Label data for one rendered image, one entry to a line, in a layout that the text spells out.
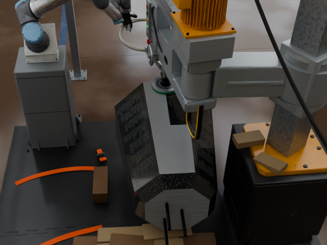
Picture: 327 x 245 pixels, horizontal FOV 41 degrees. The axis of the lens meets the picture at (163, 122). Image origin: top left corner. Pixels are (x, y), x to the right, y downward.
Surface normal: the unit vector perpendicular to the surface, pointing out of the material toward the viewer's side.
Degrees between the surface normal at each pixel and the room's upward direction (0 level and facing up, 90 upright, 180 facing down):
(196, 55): 90
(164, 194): 90
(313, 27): 90
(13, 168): 0
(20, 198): 0
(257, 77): 90
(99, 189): 0
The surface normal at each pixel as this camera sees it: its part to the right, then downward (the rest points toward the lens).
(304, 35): -0.80, 0.37
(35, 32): 0.15, 0.01
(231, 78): 0.06, 0.65
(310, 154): 0.02, -0.76
